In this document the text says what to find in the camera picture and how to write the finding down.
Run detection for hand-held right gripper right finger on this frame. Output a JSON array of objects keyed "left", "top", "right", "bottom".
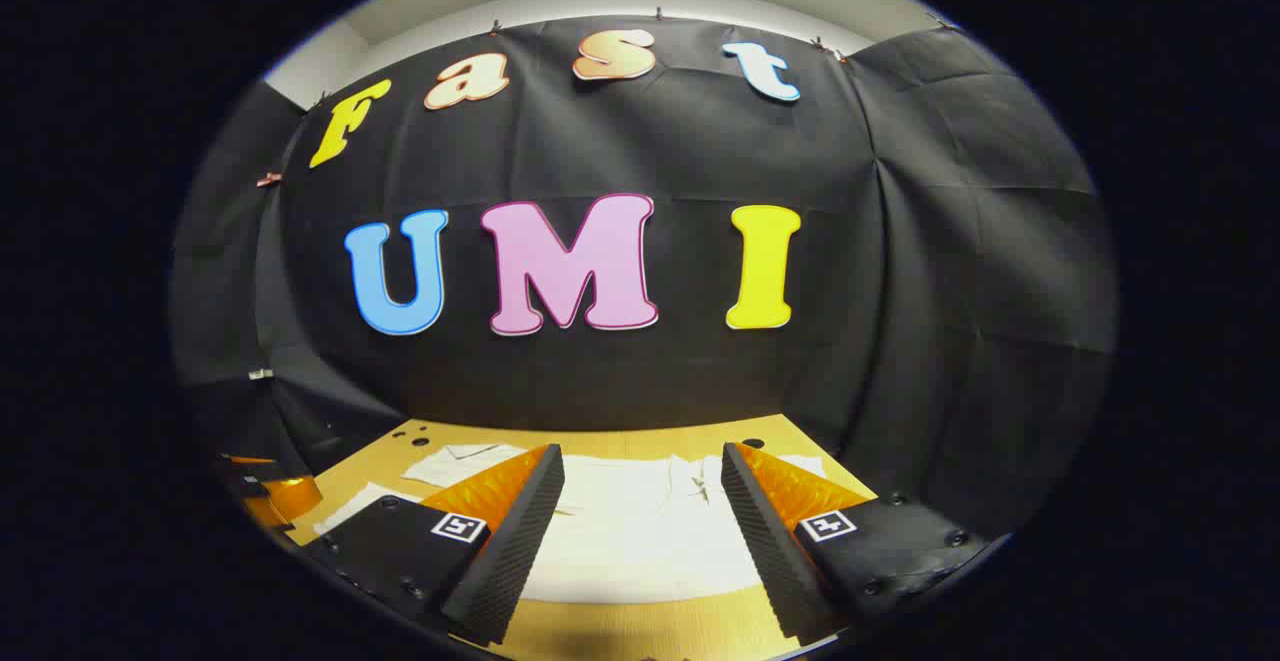
[{"left": 720, "top": 441, "right": 991, "bottom": 645}]

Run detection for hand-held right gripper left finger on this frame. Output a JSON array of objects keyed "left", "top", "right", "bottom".
[{"left": 300, "top": 443, "right": 566, "bottom": 647}]

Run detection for white jeans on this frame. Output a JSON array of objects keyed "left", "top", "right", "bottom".
[{"left": 313, "top": 444, "right": 826, "bottom": 605}]

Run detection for black backdrop cloth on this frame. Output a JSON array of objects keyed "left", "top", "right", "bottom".
[{"left": 170, "top": 16, "right": 1119, "bottom": 542}]

